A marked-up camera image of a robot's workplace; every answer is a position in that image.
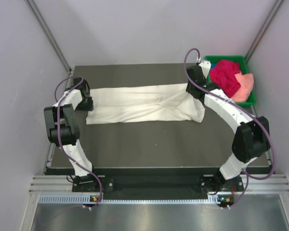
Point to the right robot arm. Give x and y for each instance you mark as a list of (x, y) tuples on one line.
[(250, 140)]

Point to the peach t shirt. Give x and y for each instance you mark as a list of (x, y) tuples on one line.
[(246, 82)]

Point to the aluminium frame rail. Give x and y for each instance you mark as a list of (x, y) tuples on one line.
[(276, 184)]

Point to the green plastic bin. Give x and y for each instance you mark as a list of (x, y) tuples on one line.
[(214, 59)]

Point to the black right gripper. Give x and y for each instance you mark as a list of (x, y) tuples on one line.
[(188, 88)]

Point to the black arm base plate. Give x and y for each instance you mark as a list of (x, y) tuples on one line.
[(116, 183)]

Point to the white t shirt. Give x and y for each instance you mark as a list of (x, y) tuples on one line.
[(140, 104)]

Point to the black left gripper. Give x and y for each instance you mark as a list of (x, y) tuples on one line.
[(90, 106)]

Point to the slotted grey cable duct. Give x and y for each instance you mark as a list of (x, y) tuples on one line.
[(91, 200)]

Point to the magenta t shirt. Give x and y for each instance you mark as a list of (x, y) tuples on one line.
[(223, 74)]

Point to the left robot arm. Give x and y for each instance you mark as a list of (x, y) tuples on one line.
[(63, 131)]

